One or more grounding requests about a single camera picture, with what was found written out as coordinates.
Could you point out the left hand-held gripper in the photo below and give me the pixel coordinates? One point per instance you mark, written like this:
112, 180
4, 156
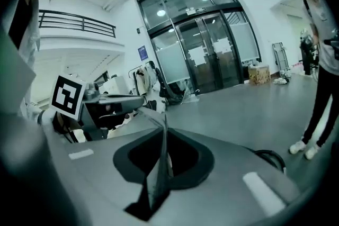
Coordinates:
67, 95

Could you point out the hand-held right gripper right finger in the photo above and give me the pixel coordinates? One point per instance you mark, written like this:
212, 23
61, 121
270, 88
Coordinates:
238, 164

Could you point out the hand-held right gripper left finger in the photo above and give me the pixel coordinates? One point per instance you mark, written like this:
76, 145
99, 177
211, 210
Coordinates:
90, 174

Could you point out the grey cloth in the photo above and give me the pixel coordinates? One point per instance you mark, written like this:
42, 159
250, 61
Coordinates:
157, 180

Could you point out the clothes rack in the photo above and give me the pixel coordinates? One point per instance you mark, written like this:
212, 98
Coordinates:
139, 79

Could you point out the black swivel chair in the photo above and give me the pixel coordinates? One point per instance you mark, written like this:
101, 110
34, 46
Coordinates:
165, 87

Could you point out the transparent umbrella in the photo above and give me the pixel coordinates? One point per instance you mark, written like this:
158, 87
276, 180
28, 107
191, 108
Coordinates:
189, 95

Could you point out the cardboard box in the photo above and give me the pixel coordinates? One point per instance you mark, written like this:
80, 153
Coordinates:
259, 74

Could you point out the black balcony railing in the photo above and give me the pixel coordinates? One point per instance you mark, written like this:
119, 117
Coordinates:
79, 25

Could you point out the white paper notice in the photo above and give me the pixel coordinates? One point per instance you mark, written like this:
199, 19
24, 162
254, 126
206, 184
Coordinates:
197, 57
221, 46

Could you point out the folded metal cart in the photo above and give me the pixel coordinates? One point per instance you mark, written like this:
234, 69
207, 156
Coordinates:
280, 57

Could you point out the person's black top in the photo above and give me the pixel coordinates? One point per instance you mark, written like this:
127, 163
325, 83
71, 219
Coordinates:
21, 23

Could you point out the black framed glass door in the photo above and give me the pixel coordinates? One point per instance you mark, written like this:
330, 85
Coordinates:
201, 34

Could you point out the black tripod equipment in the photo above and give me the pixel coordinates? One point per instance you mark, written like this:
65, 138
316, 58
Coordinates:
308, 53

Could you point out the blue wall poster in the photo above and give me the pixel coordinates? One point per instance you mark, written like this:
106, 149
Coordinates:
142, 52

